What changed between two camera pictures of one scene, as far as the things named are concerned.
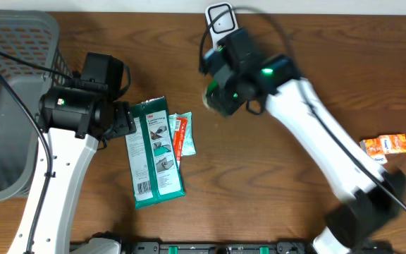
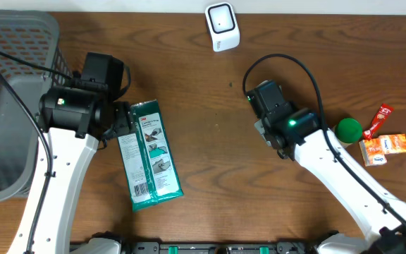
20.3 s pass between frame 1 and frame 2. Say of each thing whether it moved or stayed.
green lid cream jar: moved
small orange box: stayed
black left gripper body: stayed
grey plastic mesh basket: stayed
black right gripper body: moved
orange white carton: stayed
